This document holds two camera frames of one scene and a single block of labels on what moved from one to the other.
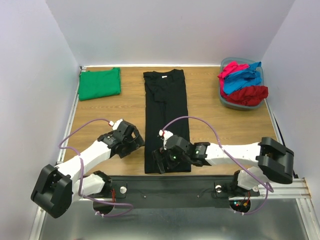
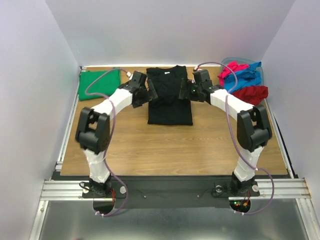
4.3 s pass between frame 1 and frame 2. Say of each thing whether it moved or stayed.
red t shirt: stayed
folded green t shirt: stayed
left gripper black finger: moved
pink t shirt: stayed
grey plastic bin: stayed
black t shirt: moved
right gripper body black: moved
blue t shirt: stayed
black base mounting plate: stayed
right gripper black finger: moved
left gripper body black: moved
